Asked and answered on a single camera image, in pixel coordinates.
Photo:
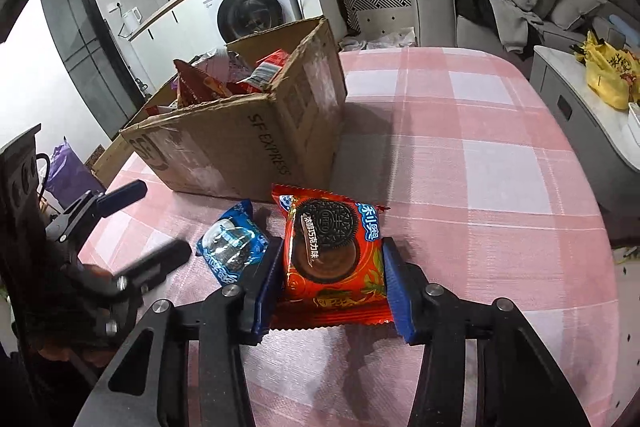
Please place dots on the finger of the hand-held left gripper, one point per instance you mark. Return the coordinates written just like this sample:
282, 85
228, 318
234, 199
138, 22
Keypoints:
160, 259
125, 195

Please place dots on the brown cardboard box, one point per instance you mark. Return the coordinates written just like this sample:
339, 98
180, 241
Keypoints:
215, 147

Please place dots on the black white patterned panel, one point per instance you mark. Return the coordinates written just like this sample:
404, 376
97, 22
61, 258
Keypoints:
375, 9

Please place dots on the yellow plastic bag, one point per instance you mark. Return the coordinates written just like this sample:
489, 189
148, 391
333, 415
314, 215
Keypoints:
610, 77

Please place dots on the pink checked tablecloth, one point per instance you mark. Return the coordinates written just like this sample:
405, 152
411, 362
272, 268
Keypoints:
475, 207

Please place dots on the grey sofa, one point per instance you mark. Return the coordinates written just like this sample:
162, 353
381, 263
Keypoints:
430, 12

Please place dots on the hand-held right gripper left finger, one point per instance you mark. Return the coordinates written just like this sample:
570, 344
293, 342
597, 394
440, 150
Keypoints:
262, 302

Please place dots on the purple plastic bag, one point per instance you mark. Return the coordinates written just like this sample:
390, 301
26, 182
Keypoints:
65, 172

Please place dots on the white crumpled plastic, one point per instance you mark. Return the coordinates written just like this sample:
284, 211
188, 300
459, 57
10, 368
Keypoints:
385, 39

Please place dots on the red cartoon snack bag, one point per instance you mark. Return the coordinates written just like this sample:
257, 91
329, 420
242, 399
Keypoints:
197, 87

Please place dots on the white kitchen counter cabinet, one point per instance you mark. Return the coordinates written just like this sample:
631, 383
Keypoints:
175, 37

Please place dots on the purple white snack packet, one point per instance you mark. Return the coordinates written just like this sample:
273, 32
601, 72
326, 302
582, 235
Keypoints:
217, 64

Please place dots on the white electric kettle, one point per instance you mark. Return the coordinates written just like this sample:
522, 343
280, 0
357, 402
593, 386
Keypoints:
131, 19

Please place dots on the white coffee table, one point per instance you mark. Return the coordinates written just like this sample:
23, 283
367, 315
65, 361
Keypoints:
565, 107

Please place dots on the person's left hand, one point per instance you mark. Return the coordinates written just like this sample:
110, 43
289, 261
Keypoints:
65, 353

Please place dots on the small cardboard box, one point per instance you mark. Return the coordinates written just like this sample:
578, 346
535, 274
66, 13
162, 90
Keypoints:
112, 162

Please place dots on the red chocolate cookie packet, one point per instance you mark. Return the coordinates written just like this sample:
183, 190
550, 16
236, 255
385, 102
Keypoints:
330, 257

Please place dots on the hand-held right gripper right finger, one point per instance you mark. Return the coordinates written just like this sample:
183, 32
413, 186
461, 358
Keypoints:
397, 292

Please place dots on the blue cookie packet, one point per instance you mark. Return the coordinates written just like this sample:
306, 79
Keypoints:
230, 242

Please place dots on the black glass door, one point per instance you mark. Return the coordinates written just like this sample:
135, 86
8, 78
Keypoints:
85, 47

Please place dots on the red noodle packet white label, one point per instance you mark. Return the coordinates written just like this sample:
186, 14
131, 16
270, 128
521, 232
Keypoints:
260, 74

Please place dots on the dark jacket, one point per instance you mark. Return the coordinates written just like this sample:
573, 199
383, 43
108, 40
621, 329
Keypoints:
475, 7

